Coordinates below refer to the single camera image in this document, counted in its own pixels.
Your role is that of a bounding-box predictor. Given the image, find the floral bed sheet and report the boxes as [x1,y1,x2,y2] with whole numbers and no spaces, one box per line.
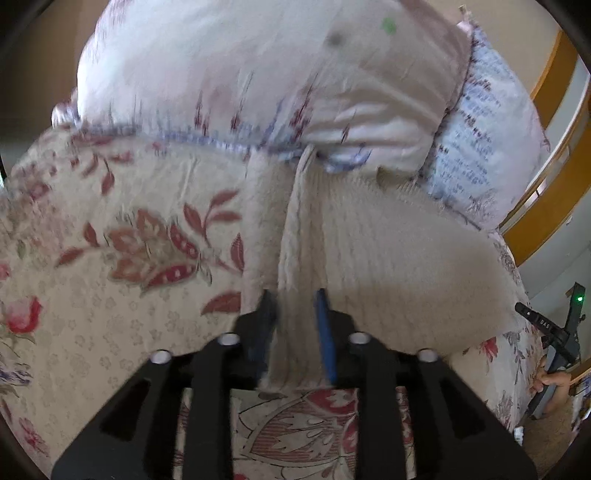
[1,129,541,479]

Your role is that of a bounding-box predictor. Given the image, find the pink floral left pillow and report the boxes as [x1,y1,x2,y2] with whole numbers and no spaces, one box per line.
[52,0,471,176]

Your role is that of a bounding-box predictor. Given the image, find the beige cable-knit sweater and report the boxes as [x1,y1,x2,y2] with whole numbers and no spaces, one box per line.
[242,148,520,391]

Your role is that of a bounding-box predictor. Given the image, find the wooden headboard frame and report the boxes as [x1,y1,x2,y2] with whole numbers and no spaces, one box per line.
[500,31,590,265]

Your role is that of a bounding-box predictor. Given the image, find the blue pink floral right pillow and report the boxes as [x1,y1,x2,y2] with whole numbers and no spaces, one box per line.
[419,19,548,230]

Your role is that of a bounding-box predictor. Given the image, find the person's right hand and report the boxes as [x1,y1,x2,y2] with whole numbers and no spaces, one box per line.
[530,356,571,415]

